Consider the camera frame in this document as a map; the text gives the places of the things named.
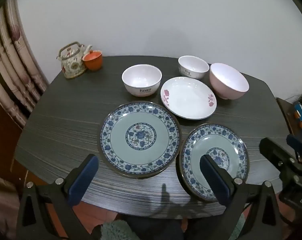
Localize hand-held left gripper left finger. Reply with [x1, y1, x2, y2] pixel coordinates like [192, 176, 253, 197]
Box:
[16, 154, 99, 240]

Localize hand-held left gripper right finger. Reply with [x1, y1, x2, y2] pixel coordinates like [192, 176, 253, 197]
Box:
[200, 154, 288, 240]

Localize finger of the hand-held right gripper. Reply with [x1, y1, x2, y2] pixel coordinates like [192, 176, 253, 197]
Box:
[259, 137, 300, 180]
[286, 134, 302, 163]

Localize blue floral patterned plate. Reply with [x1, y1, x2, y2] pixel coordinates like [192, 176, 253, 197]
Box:
[98, 101, 181, 179]
[175, 123, 249, 203]

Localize white plate with pink flowers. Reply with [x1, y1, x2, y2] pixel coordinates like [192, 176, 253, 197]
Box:
[160, 76, 217, 120]

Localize pink bowl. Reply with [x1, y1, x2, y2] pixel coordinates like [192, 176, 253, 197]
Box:
[209, 63, 249, 100]

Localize small white printed bowl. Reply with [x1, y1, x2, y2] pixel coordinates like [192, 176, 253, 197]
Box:
[178, 55, 210, 80]

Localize large white printed bowl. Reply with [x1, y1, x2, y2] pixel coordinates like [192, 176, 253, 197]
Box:
[121, 65, 163, 97]

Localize dark wooden side cabinet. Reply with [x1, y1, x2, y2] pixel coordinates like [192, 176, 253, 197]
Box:
[276, 95, 302, 145]

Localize person's dark pants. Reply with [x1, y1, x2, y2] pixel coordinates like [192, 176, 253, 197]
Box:
[126, 216, 185, 240]

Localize beige cloth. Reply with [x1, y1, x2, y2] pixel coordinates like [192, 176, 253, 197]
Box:
[0, 174, 20, 240]

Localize floral ceramic teapot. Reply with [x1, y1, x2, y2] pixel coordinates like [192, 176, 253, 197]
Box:
[57, 41, 93, 79]

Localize orange lidded cup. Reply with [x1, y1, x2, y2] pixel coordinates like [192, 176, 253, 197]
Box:
[82, 50, 103, 71]

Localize beige patterned curtain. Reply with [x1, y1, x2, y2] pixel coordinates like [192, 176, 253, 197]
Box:
[0, 0, 50, 128]

